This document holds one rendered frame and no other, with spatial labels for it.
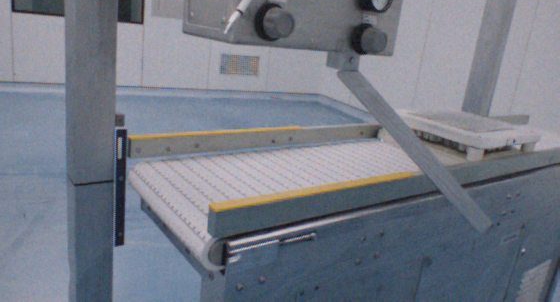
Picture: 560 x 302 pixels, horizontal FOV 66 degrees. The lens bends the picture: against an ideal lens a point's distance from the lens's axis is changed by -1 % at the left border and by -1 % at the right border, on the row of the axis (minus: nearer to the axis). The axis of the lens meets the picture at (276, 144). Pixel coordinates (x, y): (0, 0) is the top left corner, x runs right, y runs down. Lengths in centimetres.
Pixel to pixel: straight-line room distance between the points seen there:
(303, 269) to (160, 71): 525
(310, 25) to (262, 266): 29
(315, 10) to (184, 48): 536
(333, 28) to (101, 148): 41
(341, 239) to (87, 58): 44
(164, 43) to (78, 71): 506
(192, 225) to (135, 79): 522
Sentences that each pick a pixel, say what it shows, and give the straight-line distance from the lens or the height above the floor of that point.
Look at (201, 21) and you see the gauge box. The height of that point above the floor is 107.
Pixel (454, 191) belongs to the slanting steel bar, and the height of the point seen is 90.
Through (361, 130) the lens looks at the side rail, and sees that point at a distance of 99.
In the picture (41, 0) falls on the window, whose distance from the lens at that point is 560.
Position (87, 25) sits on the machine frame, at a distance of 67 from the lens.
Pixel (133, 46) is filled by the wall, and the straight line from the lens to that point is 567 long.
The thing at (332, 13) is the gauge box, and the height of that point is 110.
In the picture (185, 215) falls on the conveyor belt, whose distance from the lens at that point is 56.
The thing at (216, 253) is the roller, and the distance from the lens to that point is 51.
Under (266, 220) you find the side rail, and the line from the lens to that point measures 52.
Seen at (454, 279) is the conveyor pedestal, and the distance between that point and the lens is 108.
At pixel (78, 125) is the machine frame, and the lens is 69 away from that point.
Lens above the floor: 108
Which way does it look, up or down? 16 degrees down
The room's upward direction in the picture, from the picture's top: 7 degrees clockwise
